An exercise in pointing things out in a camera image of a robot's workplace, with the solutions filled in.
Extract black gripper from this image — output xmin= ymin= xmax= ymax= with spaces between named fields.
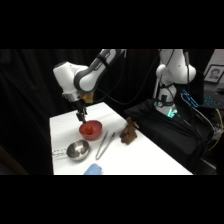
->
xmin=62 ymin=92 xmax=89 ymax=124

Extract red textured ball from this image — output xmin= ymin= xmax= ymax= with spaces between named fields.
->
xmin=83 ymin=123 xmax=95 ymax=135

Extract pink bowl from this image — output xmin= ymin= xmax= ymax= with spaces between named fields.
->
xmin=78 ymin=119 xmax=104 ymax=142

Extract metal tongs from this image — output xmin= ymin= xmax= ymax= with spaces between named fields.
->
xmin=95 ymin=130 xmax=117 ymax=161

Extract brown plush toy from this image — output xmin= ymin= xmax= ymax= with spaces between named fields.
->
xmin=119 ymin=116 xmax=140 ymax=145

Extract blue cloth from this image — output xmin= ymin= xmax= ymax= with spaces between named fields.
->
xmin=83 ymin=162 xmax=104 ymax=176

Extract black curtain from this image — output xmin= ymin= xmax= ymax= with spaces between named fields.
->
xmin=0 ymin=49 xmax=164 ymax=176

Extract black covered robot stand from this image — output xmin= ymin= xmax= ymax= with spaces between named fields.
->
xmin=124 ymin=97 xmax=216 ymax=176

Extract small green light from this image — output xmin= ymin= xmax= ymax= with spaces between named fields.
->
xmin=166 ymin=107 xmax=178 ymax=120

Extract blue lit device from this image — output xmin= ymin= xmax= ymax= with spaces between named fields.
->
xmin=180 ymin=88 xmax=201 ymax=111

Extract framed portrait picture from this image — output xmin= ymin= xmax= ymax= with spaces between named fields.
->
xmin=203 ymin=64 xmax=224 ymax=84

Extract steel pot with handle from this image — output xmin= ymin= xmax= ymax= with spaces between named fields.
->
xmin=51 ymin=139 xmax=91 ymax=163

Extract yellow cable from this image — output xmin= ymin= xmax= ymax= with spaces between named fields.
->
xmin=207 ymin=108 xmax=224 ymax=152

